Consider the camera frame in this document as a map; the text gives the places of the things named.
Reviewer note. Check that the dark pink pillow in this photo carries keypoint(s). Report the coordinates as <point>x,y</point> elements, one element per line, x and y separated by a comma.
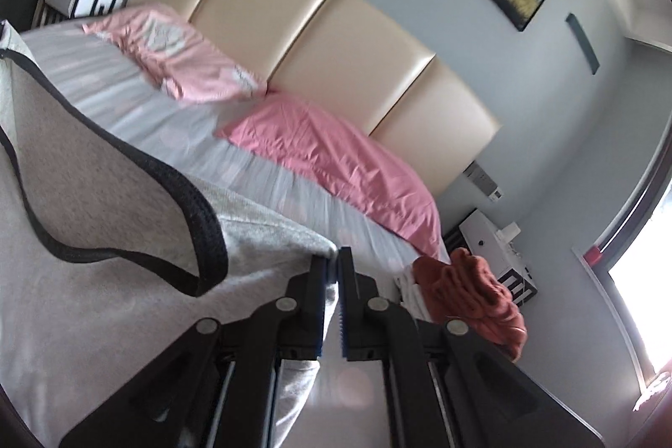
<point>341,154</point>

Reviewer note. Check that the grey t-shirt black collar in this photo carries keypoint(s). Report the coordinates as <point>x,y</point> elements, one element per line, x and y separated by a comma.
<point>105,322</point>

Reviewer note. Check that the red cup on sill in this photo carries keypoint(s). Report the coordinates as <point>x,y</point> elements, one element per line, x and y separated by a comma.
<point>595,255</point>

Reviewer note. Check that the bed with grey sheet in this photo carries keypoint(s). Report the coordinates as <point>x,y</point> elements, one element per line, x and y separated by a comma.
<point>157,112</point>

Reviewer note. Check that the light pink pillow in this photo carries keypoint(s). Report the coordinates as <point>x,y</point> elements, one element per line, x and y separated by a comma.
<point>184,59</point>

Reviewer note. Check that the white nightstand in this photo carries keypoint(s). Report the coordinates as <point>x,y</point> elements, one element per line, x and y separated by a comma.
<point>483,233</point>

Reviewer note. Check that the rust red folded garment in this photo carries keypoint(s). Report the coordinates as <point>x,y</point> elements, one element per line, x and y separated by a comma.
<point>467,290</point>

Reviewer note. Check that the wall switch panel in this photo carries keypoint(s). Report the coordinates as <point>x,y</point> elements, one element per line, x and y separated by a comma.
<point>485,183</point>

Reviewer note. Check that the dark wall strip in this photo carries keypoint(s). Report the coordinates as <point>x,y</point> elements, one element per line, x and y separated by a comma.
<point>581,41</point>

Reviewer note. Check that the cream padded headboard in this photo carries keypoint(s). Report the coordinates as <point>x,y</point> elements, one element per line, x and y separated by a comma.
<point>315,33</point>

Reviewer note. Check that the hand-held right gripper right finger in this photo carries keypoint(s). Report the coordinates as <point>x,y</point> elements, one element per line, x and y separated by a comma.
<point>344,322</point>

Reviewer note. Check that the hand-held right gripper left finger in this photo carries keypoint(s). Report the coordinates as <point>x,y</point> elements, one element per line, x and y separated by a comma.
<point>317,314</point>

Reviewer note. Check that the window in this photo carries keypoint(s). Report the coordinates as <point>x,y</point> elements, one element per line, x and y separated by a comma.
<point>646,280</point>

